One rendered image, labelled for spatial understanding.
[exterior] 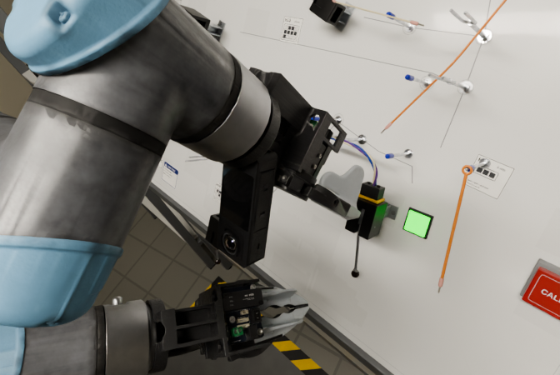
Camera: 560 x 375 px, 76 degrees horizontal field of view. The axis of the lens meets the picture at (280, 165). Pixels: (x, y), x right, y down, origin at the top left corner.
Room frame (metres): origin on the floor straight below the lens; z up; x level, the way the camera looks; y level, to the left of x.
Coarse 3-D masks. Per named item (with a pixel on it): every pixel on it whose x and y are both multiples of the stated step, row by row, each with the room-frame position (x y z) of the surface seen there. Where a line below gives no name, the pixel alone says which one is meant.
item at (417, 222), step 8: (408, 208) 0.30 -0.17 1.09; (408, 216) 0.29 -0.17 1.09; (416, 216) 0.28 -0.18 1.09; (424, 216) 0.28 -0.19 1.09; (432, 216) 0.27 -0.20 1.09; (408, 224) 0.28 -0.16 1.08; (416, 224) 0.27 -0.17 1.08; (424, 224) 0.27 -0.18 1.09; (416, 232) 0.27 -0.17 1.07; (424, 232) 0.26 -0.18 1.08
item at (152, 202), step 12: (0, 12) 1.01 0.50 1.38; (0, 24) 1.00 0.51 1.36; (0, 48) 1.46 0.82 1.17; (12, 60) 1.46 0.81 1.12; (24, 72) 1.46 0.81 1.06; (144, 204) 1.36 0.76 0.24; (156, 204) 1.00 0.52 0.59; (156, 216) 1.46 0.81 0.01; (168, 216) 1.00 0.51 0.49; (180, 216) 1.20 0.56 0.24; (180, 228) 1.00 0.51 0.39; (192, 240) 1.01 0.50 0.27; (204, 252) 1.01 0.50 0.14
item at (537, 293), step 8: (536, 272) 0.14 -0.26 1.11; (544, 272) 0.13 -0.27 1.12; (552, 272) 0.13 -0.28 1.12; (536, 280) 0.13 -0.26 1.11; (544, 280) 0.13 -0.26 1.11; (552, 280) 0.12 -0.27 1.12; (528, 288) 0.13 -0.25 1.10; (536, 288) 0.12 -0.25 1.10; (544, 288) 0.12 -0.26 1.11; (552, 288) 0.12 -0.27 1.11; (528, 296) 0.12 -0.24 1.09; (536, 296) 0.12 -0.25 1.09; (544, 296) 0.11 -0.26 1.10; (552, 296) 0.11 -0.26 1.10; (536, 304) 0.11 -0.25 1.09; (544, 304) 0.11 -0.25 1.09; (552, 304) 0.10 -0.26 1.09; (552, 312) 0.10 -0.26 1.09
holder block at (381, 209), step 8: (360, 200) 0.31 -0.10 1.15; (360, 208) 0.30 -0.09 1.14; (368, 208) 0.29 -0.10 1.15; (376, 208) 0.29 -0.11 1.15; (384, 208) 0.30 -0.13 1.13; (368, 216) 0.29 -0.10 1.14; (376, 216) 0.28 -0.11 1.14; (352, 224) 0.29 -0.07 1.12; (368, 224) 0.28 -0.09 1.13; (376, 224) 0.28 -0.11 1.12; (360, 232) 0.28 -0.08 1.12; (368, 232) 0.27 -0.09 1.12; (376, 232) 0.28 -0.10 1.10
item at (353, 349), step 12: (156, 192) 0.81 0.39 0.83; (168, 204) 0.77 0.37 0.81; (192, 216) 0.64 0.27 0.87; (204, 228) 0.58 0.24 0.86; (252, 264) 0.43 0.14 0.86; (264, 276) 0.40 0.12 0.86; (312, 312) 0.28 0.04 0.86; (324, 324) 0.25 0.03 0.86; (336, 336) 0.22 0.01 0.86; (348, 348) 0.20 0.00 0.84; (360, 348) 0.19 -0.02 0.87; (360, 360) 0.18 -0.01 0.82; (372, 360) 0.16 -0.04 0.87; (384, 372) 0.14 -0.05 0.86
